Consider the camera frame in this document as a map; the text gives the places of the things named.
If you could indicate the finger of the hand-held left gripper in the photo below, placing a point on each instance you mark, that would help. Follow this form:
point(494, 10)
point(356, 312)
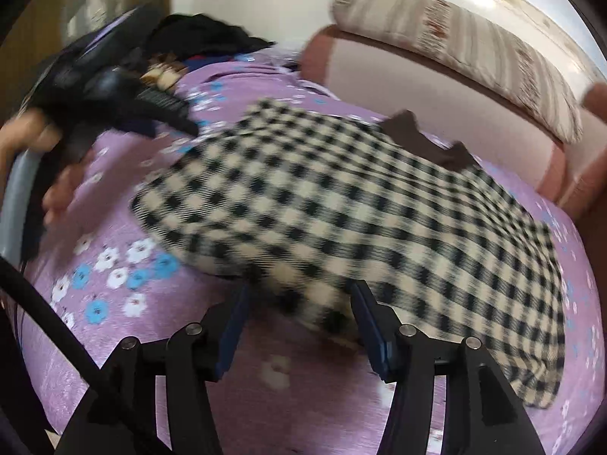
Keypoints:
point(166, 104)

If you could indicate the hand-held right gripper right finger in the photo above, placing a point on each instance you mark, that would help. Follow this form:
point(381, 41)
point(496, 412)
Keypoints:
point(374, 336)

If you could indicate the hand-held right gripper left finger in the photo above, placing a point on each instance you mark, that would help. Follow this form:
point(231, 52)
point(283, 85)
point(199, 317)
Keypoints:
point(232, 331)

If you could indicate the black and cream checked coat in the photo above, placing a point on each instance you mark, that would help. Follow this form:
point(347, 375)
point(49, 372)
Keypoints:
point(332, 189)

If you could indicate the pile of dark clothes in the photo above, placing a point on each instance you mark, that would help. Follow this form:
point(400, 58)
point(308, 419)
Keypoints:
point(204, 33)

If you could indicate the person's left hand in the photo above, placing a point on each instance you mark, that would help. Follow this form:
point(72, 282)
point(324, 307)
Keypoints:
point(59, 194)

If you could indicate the brown patterned garment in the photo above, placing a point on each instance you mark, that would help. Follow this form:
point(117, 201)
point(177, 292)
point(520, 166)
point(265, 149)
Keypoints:
point(161, 75)

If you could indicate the purple floral blanket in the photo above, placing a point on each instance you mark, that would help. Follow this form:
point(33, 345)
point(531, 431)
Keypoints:
point(199, 289)

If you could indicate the wooden wardrobe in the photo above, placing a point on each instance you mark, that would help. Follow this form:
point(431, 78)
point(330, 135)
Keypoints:
point(47, 33)

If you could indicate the brown wooden headboard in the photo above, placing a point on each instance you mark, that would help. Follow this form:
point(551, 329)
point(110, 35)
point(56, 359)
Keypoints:
point(593, 208)

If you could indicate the striped beige pillow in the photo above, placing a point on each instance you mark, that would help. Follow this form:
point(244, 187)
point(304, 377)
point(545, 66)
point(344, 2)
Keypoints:
point(474, 42)

